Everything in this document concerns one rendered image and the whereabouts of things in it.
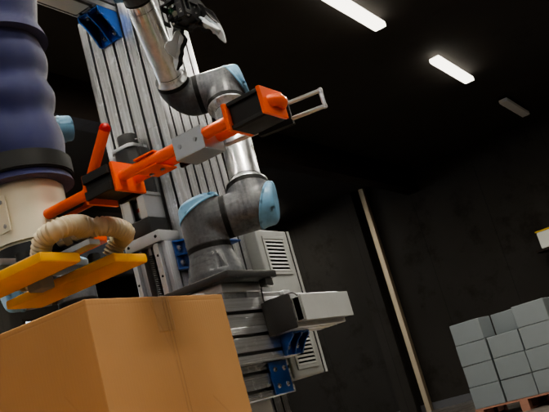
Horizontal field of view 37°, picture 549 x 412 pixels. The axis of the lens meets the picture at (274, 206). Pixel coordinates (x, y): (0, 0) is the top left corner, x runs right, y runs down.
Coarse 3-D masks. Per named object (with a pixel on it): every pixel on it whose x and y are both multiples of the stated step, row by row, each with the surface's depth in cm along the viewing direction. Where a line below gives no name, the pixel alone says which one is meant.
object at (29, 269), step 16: (16, 256) 155; (32, 256) 147; (48, 256) 148; (64, 256) 151; (0, 272) 152; (16, 272) 150; (32, 272) 152; (48, 272) 156; (0, 288) 157; (16, 288) 161
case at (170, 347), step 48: (0, 336) 143; (48, 336) 137; (96, 336) 133; (144, 336) 142; (192, 336) 154; (0, 384) 142; (48, 384) 136; (96, 384) 131; (144, 384) 138; (192, 384) 149; (240, 384) 162
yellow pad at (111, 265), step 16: (96, 256) 171; (112, 256) 162; (128, 256) 166; (144, 256) 170; (80, 272) 167; (96, 272) 167; (112, 272) 171; (64, 288) 173; (80, 288) 177; (16, 304) 177; (32, 304) 180; (48, 304) 185
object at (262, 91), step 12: (240, 96) 138; (252, 96) 137; (264, 96) 135; (228, 108) 140; (240, 108) 138; (252, 108) 137; (264, 108) 134; (276, 108) 138; (228, 120) 138; (240, 120) 138; (252, 120) 136; (264, 120) 138; (276, 120) 140; (240, 132) 141; (252, 132) 142
